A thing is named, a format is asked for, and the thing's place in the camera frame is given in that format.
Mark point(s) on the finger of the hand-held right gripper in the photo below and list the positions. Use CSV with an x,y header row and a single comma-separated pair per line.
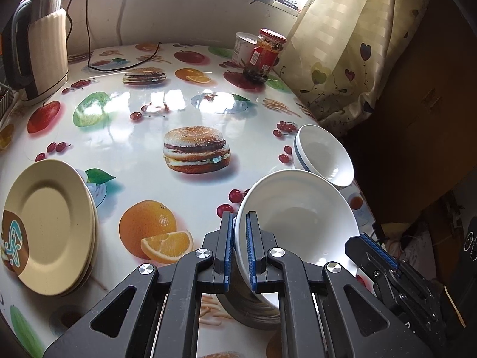
x,y
376,248

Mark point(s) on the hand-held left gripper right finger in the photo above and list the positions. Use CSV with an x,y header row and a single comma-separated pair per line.
x,y
252,250

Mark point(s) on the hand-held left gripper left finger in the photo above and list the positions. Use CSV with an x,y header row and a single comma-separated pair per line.
x,y
228,250

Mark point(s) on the large white striped bowl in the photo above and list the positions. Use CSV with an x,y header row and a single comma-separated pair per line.
x,y
305,220

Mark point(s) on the stainless steel bowl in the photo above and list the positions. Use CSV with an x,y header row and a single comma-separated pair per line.
x,y
246,313

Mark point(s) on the small white striped bowl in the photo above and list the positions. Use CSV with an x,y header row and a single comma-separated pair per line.
x,y
328,156

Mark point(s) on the black panel white drawing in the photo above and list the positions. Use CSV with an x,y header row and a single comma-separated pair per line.
x,y
467,238

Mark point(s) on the food print tablecloth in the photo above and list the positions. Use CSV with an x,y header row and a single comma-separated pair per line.
x,y
130,149

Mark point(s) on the brown wooden cabinet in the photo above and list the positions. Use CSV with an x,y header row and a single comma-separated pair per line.
x,y
428,100

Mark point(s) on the red-lidded sauce jar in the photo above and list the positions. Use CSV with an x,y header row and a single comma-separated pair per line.
x,y
264,56

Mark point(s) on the white paper cup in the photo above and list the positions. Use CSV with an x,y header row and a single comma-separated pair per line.
x,y
242,50

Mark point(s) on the cream heart print curtain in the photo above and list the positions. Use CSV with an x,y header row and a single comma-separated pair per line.
x,y
354,44

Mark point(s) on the small black binder clip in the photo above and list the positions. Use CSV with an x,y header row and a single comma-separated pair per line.
x,y
290,3

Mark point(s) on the grey zigzag pattern tray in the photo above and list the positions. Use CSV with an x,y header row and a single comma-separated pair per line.
x,y
4,100

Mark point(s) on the steel electric kettle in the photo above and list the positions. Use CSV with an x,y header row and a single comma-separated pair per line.
x,y
44,52

